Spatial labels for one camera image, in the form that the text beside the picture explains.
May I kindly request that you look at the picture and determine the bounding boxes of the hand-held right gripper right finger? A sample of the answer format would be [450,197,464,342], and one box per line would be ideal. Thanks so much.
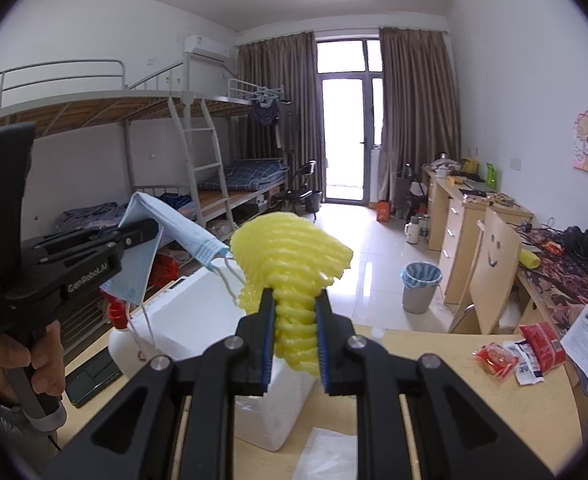
[315,287,557,480]

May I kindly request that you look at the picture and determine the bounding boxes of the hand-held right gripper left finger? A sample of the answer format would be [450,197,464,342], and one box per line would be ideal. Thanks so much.
[41,287,277,480]

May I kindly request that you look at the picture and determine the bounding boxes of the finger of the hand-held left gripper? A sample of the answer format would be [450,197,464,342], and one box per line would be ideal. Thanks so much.
[26,245,125,268]
[34,217,161,252]

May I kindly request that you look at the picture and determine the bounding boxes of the blue face mask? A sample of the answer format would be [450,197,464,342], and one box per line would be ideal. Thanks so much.
[100,191,247,348]

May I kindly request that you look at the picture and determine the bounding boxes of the white foam box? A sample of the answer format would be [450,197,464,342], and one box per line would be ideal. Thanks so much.
[108,265,319,453]

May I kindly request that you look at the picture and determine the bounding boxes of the yellow foam fruit net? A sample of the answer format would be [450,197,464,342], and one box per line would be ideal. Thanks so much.
[230,211,353,376]

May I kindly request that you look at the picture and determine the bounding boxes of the person's left hand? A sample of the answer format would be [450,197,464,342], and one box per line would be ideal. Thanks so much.
[0,320,67,403]

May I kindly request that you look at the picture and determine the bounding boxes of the blue patterned quilt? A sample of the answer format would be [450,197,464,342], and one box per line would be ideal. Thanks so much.
[55,192,195,235]

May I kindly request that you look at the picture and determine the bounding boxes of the red plastic bag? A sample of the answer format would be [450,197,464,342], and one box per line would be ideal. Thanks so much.
[154,252,179,288]

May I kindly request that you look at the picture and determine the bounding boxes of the white lotion bottle red pump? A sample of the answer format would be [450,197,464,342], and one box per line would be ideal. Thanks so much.
[104,291,149,386]

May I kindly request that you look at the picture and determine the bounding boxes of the white tissue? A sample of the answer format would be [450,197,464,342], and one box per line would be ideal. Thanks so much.
[291,427,359,480]

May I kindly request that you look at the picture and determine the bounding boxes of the black rectangular eraser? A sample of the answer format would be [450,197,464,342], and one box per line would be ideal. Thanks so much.
[66,347,124,408]

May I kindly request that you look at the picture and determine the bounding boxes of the grey trash bin blue liner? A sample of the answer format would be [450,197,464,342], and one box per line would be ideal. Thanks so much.
[400,261,443,315]

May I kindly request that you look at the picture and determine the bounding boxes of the blue plaid blanket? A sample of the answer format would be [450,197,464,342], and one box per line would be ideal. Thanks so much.
[223,159,289,192]

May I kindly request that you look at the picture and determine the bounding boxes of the metal bunk bed with ladder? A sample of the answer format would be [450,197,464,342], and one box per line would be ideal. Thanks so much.
[0,59,237,261]

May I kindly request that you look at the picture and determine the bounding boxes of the white thermos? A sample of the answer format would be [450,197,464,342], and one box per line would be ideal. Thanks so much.
[405,214,431,245]

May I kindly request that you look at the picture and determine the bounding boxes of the black chair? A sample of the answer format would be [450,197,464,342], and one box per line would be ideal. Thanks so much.
[271,160,325,223]

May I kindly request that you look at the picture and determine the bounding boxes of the wooden desk with drawers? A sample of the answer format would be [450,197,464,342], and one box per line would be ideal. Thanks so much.
[421,165,535,306]

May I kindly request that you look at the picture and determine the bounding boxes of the dark hanging clothes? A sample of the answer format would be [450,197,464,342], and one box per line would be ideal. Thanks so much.
[250,96,283,129]

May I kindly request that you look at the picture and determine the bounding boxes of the small red snack packet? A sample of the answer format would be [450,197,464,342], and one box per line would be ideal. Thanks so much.
[473,342,521,380]

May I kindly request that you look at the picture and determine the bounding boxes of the dark bags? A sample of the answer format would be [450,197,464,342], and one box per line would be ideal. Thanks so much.
[394,165,429,221]

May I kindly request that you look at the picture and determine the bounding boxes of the cardboard box with face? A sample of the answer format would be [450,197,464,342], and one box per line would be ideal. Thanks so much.
[448,206,524,336]

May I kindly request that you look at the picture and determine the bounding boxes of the white air conditioner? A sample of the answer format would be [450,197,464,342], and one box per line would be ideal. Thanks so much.
[184,35,231,63]

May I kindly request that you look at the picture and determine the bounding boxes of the white and red snack packet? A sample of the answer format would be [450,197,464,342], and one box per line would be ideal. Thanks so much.
[503,340,545,386]

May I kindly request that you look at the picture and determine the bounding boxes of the brown curtain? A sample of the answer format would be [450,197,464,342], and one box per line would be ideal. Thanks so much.
[237,31,319,201]
[378,26,462,206]

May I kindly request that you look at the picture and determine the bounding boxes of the large red snack packet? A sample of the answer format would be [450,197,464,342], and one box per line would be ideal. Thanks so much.
[519,322,567,373]

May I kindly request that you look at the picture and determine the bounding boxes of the glass balcony door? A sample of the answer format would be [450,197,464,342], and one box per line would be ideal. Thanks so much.
[316,35,385,206]

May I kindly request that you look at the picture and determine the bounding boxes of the patterned desk cloth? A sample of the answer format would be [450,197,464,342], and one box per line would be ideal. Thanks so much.
[516,230,588,356]

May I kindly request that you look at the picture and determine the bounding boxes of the black headphones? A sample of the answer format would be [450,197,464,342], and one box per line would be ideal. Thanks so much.
[564,226,588,267]

